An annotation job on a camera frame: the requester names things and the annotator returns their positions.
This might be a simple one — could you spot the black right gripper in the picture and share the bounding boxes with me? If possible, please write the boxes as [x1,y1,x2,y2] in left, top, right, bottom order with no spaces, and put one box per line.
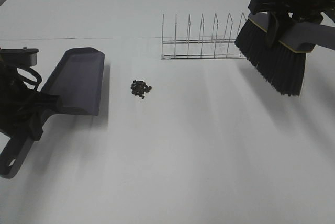
[248,0,323,49]

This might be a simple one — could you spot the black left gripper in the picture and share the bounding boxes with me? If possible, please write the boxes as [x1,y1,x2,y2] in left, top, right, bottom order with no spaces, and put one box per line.
[1,62,63,142]

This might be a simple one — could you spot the grey plastic dustpan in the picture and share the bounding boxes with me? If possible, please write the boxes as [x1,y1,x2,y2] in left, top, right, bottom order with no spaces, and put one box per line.
[1,47,105,179]

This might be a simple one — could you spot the grey hand brush black bristles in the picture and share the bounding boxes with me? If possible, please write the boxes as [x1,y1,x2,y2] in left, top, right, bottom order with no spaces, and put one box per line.
[235,13,334,96]

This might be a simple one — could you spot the pile of coffee beans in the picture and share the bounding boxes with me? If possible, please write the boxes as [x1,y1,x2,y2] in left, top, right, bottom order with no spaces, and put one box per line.
[130,80,152,99]

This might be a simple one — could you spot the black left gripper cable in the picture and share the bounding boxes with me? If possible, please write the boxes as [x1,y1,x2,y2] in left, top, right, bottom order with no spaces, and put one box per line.
[15,66,42,91]

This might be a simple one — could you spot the metal wire rack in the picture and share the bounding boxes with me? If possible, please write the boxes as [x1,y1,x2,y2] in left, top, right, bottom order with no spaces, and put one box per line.
[160,13,247,60]

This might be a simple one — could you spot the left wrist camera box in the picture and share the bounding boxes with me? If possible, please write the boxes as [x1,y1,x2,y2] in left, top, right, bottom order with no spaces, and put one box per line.
[1,48,39,67]

